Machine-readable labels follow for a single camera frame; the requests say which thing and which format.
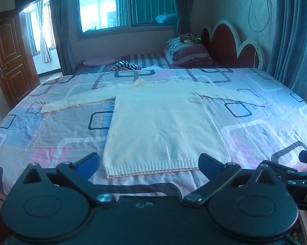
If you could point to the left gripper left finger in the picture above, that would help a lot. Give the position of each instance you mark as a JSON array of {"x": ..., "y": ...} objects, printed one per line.
[{"x": 76, "y": 177}]

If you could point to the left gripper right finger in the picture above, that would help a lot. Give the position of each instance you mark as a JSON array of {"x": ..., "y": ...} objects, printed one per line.
[{"x": 219, "y": 175}]

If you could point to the cream knit sweater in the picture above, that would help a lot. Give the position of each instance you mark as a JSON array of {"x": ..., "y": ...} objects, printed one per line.
[{"x": 158, "y": 126}]

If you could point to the blue side curtain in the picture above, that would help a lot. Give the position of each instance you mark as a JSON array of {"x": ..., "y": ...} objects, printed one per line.
[{"x": 288, "y": 59}]

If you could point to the brown wooden door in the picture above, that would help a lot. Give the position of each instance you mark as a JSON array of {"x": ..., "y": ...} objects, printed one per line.
[{"x": 18, "y": 75}]

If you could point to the black white striped garment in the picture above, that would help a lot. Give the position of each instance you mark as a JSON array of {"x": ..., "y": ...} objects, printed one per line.
[{"x": 125, "y": 66}]

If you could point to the white sheer balcony curtain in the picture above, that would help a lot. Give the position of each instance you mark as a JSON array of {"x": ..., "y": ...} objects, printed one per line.
[{"x": 46, "y": 56}]

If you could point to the red white headboard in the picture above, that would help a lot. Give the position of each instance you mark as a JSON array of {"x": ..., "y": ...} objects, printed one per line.
[{"x": 228, "y": 51}]

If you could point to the striped folded quilt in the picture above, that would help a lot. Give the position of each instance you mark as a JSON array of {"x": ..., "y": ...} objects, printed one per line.
[{"x": 186, "y": 55}]

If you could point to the striped mattress cover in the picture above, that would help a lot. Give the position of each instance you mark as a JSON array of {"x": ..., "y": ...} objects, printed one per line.
[{"x": 143, "y": 60}]

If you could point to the window with teal curtain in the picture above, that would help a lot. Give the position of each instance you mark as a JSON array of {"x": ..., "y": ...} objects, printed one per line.
[{"x": 99, "y": 16}]

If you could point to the dark grey curtain left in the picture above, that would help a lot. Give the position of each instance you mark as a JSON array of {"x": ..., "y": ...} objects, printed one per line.
[{"x": 61, "y": 29}]

